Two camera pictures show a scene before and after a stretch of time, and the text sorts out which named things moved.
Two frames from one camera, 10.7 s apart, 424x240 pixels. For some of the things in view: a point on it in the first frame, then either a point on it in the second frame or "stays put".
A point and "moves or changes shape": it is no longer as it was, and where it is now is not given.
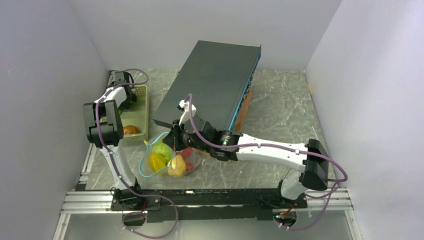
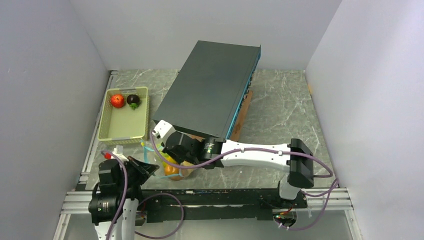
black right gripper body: x=182 y=139 → x=178 y=159
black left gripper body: x=126 y=104 → x=132 y=176
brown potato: x=129 y=129 → x=185 y=172
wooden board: x=241 y=121 stays put
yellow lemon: x=176 y=166 → x=169 y=158
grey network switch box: x=217 y=75 stays put
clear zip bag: x=160 y=159 moves or changes shape
